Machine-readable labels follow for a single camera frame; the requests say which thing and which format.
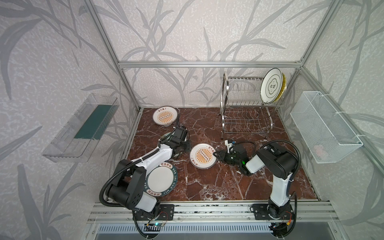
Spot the small orange sunburst plate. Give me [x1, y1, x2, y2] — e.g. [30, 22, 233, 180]
[190, 144, 217, 169]

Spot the white wire mesh basket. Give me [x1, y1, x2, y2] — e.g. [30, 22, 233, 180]
[291, 91, 364, 164]

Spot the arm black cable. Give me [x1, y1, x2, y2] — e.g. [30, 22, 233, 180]
[98, 119, 181, 239]
[233, 139, 302, 238]

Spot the yellow woven bamboo plate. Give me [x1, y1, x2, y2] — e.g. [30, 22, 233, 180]
[274, 74, 287, 103]

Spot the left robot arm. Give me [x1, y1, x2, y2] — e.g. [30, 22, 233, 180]
[99, 126, 190, 215]

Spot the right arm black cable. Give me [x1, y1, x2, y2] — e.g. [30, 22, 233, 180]
[233, 139, 302, 238]

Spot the white plate dark lettered rim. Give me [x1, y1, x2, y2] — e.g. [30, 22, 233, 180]
[144, 162, 178, 197]

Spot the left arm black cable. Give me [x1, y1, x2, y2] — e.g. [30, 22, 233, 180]
[98, 119, 181, 239]

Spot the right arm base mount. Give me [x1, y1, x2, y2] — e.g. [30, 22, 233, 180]
[250, 203, 294, 221]

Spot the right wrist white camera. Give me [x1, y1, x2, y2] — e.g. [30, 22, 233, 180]
[225, 140, 237, 154]

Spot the clear plastic wall shelf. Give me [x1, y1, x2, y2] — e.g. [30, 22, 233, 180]
[42, 94, 120, 163]

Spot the large orange sunburst plate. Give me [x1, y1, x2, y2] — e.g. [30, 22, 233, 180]
[153, 106, 178, 126]

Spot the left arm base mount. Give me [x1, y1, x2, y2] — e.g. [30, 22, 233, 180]
[133, 204, 175, 221]

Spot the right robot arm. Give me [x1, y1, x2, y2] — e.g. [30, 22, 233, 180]
[213, 140, 302, 220]

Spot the stainless steel dish rack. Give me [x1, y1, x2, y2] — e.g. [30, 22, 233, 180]
[220, 73, 283, 139]

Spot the white plate green rim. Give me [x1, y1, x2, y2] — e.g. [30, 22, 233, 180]
[260, 68, 284, 104]

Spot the green flower plate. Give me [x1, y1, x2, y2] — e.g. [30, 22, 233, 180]
[158, 132, 174, 148]

